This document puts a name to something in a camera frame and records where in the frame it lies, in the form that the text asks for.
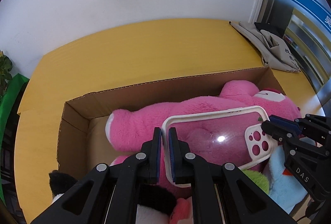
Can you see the potted green plant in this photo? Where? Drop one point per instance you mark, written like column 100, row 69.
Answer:
column 5, row 75

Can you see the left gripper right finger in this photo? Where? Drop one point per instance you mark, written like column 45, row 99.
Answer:
column 194, row 170

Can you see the clear white phone case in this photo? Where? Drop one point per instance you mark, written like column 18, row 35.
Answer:
column 232, row 135

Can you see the teal and pink plush doll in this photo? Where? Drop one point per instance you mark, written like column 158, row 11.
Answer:
column 244, row 198

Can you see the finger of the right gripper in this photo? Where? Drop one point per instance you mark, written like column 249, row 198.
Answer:
column 291, row 126
column 276, row 132

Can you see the pink bear plush toy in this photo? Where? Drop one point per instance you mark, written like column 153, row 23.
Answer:
column 128, row 130

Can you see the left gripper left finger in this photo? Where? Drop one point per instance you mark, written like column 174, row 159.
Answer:
column 108, row 194

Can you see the brown cardboard box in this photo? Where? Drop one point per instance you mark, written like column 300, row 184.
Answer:
column 82, row 142

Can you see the grey canvas tote bag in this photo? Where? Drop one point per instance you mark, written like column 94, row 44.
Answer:
column 274, row 51

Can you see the light blue plush toy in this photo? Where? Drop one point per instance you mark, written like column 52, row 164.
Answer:
column 284, row 189

